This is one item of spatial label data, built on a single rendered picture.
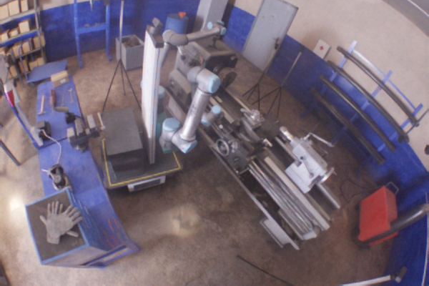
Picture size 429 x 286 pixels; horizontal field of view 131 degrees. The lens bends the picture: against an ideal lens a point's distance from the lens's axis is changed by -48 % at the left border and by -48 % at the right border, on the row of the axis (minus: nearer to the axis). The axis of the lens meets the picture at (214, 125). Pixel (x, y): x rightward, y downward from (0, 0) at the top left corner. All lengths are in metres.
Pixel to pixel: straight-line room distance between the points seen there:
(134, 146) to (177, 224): 1.09
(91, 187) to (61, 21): 4.00
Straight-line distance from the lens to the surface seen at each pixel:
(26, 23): 4.61
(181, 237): 2.31
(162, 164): 2.25
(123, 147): 1.76
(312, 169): 1.97
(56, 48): 5.14
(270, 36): 5.46
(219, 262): 2.38
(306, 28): 5.02
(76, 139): 1.73
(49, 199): 1.24
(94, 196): 1.57
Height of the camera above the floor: 2.27
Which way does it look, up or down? 45 degrees down
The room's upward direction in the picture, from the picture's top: 22 degrees clockwise
